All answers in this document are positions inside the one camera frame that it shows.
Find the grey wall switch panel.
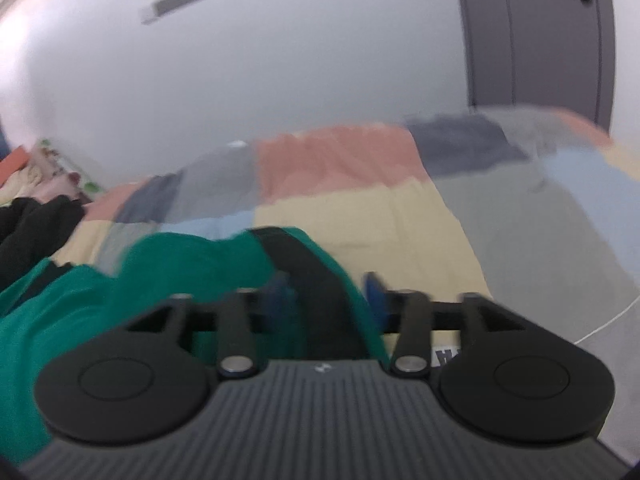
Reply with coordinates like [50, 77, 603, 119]
[140, 0, 201, 25]

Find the black jacket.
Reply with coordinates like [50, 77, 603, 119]
[1, 195, 86, 290]

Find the green sweatshirt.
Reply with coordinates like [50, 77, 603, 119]
[1, 228, 388, 464]

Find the grey door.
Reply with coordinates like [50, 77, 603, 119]
[460, 0, 615, 129]

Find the pile of clothes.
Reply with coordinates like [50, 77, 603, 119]
[1, 139, 105, 207]

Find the patchwork colour bed cover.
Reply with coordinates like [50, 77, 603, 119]
[54, 106, 639, 462]

